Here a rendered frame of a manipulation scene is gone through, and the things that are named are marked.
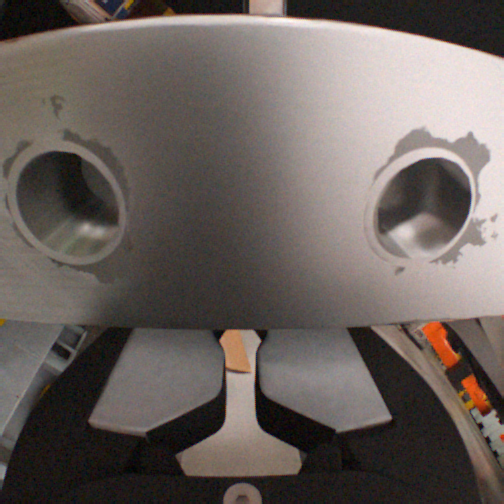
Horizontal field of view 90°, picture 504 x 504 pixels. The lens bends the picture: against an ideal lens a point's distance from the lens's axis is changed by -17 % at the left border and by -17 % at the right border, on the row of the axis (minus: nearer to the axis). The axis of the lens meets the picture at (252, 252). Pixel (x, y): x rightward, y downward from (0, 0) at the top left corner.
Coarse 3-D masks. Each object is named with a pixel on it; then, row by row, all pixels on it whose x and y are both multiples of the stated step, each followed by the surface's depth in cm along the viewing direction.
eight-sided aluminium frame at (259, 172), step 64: (0, 64) 2; (64, 64) 3; (128, 64) 3; (192, 64) 3; (256, 64) 3; (320, 64) 3; (384, 64) 3; (448, 64) 3; (0, 128) 3; (64, 128) 3; (128, 128) 3; (192, 128) 3; (256, 128) 3; (320, 128) 3; (384, 128) 3; (448, 128) 3; (0, 192) 3; (64, 192) 4; (128, 192) 3; (192, 192) 3; (256, 192) 3; (320, 192) 3; (384, 192) 3; (448, 192) 4; (0, 256) 4; (64, 256) 4; (128, 256) 4; (192, 256) 4; (256, 256) 4; (320, 256) 4; (384, 256) 4; (448, 256) 4; (64, 320) 4; (128, 320) 4; (192, 320) 4; (256, 320) 4; (320, 320) 4; (384, 320) 4; (448, 320) 5
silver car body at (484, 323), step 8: (312, 0) 70; (320, 0) 65; (232, 8) 121; (240, 8) 121; (288, 8) 95; (296, 8) 87; (304, 8) 79; (296, 16) 91; (480, 320) 37; (488, 320) 31; (496, 320) 27; (488, 328) 35; (496, 328) 30; (488, 336) 39; (496, 336) 32; (496, 344) 36; (496, 352) 40
